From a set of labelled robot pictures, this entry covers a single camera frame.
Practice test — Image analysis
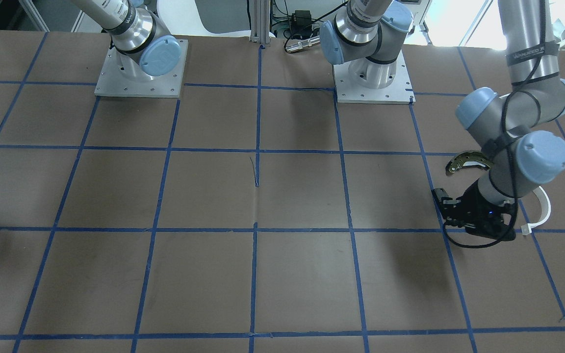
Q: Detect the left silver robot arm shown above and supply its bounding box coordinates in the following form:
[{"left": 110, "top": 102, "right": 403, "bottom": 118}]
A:
[{"left": 319, "top": 0, "right": 565, "bottom": 244}]

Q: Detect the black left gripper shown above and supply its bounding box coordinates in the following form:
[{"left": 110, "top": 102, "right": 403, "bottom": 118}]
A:
[{"left": 431, "top": 181, "right": 516, "bottom": 241}]

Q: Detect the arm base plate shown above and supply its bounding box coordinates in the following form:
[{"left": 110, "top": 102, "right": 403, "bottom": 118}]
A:
[
  {"left": 333, "top": 52, "right": 416, "bottom": 104},
  {"left": 94, "top": 37, "right": 190, "bottom": 99}
]

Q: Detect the white curved plastic bracket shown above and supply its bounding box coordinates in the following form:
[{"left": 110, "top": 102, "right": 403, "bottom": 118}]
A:
[{"left": 520, "top": 186, "right": 552, "bottom": 237}]

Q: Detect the silver cylinder connector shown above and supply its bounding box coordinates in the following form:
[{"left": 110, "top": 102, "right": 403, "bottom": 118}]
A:
[{"left": 284, "top": 36, "right": 321, "bottom": 54}]

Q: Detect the green brake shoe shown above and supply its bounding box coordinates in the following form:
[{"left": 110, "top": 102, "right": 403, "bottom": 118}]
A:
[{"left": 445, "top": 150, "right": 493, "bottom": 177}]

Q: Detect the black power brick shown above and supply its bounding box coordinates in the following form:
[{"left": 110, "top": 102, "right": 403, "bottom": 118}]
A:
[{"left": 290, "top": 10, "right": 312, "bottom": 28}]

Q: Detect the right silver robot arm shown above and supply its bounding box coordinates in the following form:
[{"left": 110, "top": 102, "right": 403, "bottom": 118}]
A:
[{"left": 72, "top": 0, "right": 182, "bottom": 76}]

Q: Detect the aluminium frame post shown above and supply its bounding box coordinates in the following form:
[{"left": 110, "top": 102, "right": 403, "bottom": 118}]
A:
[{"left": 248, "top": 0, "right": 271, "bottom": 49}]

